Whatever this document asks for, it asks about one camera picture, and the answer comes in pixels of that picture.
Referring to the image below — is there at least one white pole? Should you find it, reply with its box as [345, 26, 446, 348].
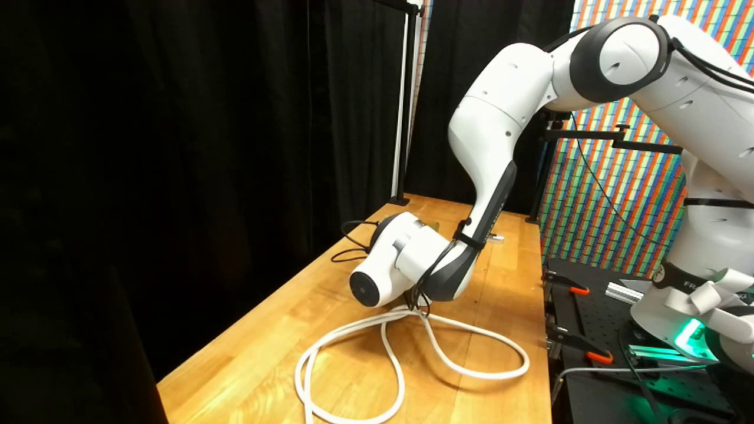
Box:
[388, 0, 430, 207]

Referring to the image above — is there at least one black curtain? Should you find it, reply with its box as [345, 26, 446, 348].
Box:
[0, 0, 577, 424]

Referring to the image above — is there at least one colourful patterned panel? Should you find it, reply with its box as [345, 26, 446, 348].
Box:
[534, 0, 745, 283]

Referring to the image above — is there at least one silver metal plate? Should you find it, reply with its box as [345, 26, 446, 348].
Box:
[604, 278, 649, 307]

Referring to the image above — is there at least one black stand with boom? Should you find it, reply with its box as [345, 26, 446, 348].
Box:
[529, 109, 696, 224]

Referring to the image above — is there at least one white power strip cord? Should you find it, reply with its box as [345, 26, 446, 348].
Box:
[292, 302, 533, 424]

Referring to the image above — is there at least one black clamp orange handle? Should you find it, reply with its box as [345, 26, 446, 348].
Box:
[547, 322, 617, 367]
[547, 269, 593, 300]

